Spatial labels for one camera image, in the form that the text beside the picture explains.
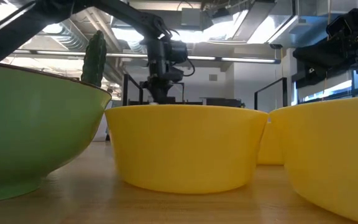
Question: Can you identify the yellow plastic mini bowl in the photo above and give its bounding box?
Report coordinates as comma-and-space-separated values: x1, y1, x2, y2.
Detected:
268, 95, 358, 224
256, 121, 285, 166
104, 104, 269, 195

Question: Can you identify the green cactus plant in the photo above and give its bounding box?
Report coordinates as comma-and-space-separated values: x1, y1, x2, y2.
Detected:
80, 30, 108, 88

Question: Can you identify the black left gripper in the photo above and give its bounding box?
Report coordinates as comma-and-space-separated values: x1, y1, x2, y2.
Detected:
141, 39, 185, 105

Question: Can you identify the long linear ceiling light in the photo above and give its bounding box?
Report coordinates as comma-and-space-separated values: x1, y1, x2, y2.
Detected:
11, 49, 282, 65

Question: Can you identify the hanging yellow cord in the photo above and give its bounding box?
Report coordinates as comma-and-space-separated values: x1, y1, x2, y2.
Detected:
322, 70, 328, 101

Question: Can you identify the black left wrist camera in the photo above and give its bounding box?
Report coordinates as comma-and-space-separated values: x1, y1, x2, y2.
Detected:
165, 39, 188, 65

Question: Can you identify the black metal wooden shelf rack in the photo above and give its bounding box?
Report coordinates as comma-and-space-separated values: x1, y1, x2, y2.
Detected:
122, 73, 288, 113

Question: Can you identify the large rectangular silver duct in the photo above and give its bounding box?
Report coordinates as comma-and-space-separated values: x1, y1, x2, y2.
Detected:
202, 0, 354, 44

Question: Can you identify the dark background desk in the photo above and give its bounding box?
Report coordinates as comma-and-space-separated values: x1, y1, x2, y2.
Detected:
201, 96, 246, 108

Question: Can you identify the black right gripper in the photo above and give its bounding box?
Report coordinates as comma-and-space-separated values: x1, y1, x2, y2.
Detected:
292, 37, 358, 73

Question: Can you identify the silver spiral air duct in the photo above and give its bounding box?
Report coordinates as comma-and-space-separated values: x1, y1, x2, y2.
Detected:
42, 18, 90, 52

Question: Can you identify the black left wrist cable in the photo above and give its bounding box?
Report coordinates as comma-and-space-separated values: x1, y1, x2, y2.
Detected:
183, 58, 196, 77

